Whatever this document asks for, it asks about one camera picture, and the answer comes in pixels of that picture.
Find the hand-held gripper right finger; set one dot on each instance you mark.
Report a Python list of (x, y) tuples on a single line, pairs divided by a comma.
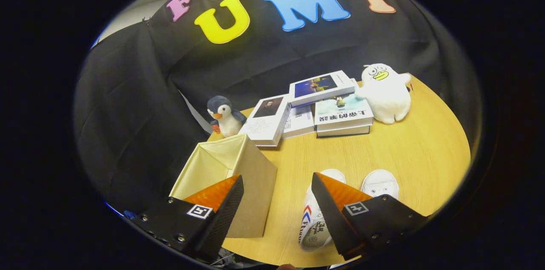
[(332, 219)]

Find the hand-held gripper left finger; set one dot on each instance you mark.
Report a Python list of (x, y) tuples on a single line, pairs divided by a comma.
[(221, 223)]

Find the white canvas shoe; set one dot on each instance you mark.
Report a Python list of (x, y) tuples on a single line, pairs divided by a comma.
[(380, 185), (313, 227)]

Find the beige fabric storage box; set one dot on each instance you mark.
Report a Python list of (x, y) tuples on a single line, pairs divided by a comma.
[(255, 185)]

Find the thick white book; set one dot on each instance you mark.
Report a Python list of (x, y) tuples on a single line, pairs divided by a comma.
[(340, 132)]

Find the grey penguin plush toy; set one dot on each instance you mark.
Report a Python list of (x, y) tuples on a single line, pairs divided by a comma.
[(228, 121)]

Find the white text cover book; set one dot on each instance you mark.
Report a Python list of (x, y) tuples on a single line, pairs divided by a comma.
[(298, 121)]

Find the teal cover book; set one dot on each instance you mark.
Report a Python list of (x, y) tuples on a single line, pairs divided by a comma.
[(340, 112)]

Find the portrait cover white book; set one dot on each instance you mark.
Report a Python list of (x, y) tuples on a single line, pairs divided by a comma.
[(266, 123)]

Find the white duck plush toy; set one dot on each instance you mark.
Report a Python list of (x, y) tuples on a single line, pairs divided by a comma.
[(385, 99)]

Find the blue picture cover book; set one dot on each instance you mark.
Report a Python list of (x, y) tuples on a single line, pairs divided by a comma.
[(319, 87)]

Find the black backdrop cloth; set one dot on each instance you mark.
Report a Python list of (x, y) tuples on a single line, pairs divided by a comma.
[(127, 112)]

